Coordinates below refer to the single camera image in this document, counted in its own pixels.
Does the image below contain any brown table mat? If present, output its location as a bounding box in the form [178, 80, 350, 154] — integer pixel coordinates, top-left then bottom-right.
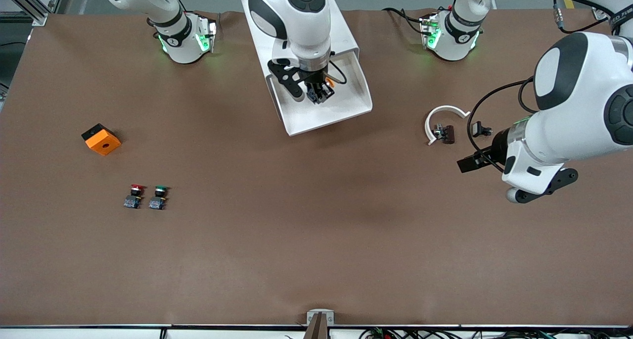
[0, 8, 633, 327]

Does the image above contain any white drawer cabinet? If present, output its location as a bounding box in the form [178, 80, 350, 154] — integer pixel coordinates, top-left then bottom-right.
[239, 0, 360, 82]

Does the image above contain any red push button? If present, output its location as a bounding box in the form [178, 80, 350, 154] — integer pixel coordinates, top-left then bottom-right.
[124, 184, 147, 210]

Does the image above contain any green push button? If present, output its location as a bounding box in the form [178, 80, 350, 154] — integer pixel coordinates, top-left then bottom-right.
[149, 185, 171, 211]

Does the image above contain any grey metal bracket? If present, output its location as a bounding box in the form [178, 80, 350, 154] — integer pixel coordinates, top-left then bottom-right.
[303, 309, 335, 339]

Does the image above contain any orange box with hole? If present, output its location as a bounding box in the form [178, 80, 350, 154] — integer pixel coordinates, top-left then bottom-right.
[81, 123, 122, 156]

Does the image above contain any black cable bundle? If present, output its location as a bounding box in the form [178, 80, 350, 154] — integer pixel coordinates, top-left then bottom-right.
[359, 327, 633, 339]

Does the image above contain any white plastic drawer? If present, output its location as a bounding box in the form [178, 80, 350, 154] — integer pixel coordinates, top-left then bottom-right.
[267, 51, 373, 137]

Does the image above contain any small brown electrical component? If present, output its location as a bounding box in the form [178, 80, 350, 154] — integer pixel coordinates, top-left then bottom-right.
[433, 124, 455, 145]

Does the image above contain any black left arm base cable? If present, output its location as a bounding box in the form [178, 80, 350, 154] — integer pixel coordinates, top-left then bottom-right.
[382, 6, 431, 37]

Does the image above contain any white curved plastic ring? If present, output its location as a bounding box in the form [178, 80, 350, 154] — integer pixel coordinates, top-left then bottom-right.
[424, 105, 471, 146]

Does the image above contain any white table edge rail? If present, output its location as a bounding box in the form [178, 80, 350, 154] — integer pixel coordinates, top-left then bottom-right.
[0, 324, 633, 339]

